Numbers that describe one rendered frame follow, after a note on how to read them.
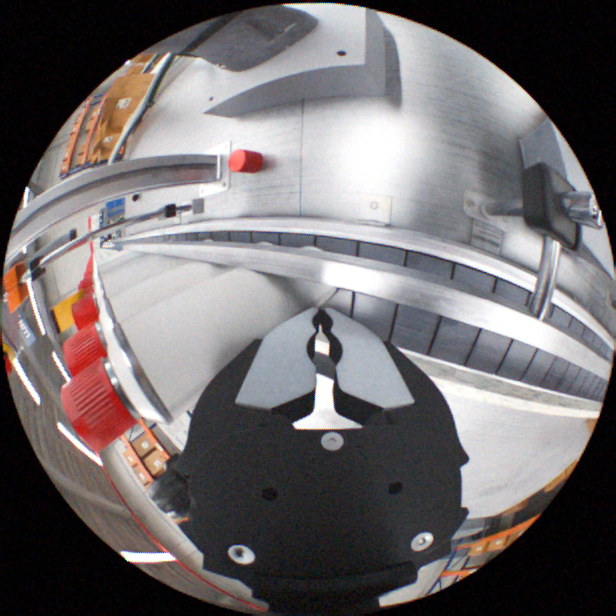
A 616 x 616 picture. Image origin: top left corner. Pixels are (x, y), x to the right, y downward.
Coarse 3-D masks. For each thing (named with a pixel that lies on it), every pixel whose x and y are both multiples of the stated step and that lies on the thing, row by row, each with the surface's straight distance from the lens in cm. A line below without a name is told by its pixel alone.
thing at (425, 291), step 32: (192, 256) 17; (224, 256) 13; (256, 256) 11; (288, 256) 10; (320, 256) 9; (352, 256) 10; (352, 288) 9; (384, 288) 8; (416, 288) 8; (448, 288) 8; (480, 320) 9; (512, 320) 9; (576, 352) 14
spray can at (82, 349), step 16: (176, 272) 15; (192, 272) 15; (208, 272) 15; (224, 272) 16; (128, 288) 15; (144, 288) 14; (160, 288) 14; (176, 288) 14; (112, 304) 14; (128, 304) 13; (144, 304) 13; (112, 320) 13; (80, 336) 14; (96, 336) 14; (64, 352) 15; (80, 352) 14; (96, 352) 14; (80, 368) 14
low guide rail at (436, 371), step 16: (320, 336) 18; (432, 368) 17; (448, 368) 18; (448, 384) 17; (464, 384) 17; (480, 384) 18; (496, 384) 19; (512, 384) 21; (480, 400) 19; (496, 400) 19; (512, 400) 20; (528, 400) 21; (544, 400) 24; (560, 400) 27; (576, 400) 32; (576, 416) 33; (592, 416) 41
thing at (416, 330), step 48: (144, 240) 62; (192, 240) 34; (240, 240) 25; (288, 240) 20; (336, 240) 18; (480, 288) 17; (384, 336) 19; (432, 336) 18; (480, 336) 19; (528, 384) 25; (576, 384) 33
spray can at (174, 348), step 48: (192, 288) 11; (240, 288) 10; (288, 288) 12; (336, 288) 18; (144, 336) 8; (192, 336) 9; (240, 336) 10; (96, 384) 9; (144, 384) 8; (192, 384) 9; (96, 432) 10
